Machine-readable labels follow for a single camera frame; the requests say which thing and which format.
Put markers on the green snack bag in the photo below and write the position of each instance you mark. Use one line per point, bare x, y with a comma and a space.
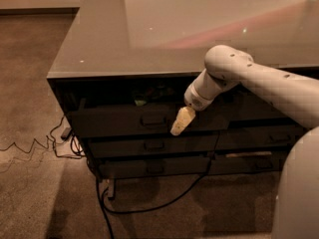
143, 97

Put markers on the black power adapter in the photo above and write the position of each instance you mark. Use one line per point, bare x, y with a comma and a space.
66, 133

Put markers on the dark cabinet with glossy top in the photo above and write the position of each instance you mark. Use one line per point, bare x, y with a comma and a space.
117, 46

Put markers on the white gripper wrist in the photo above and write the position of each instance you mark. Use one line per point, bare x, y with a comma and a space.
195, 100

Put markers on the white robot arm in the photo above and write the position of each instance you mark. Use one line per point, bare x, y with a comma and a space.
296, 213

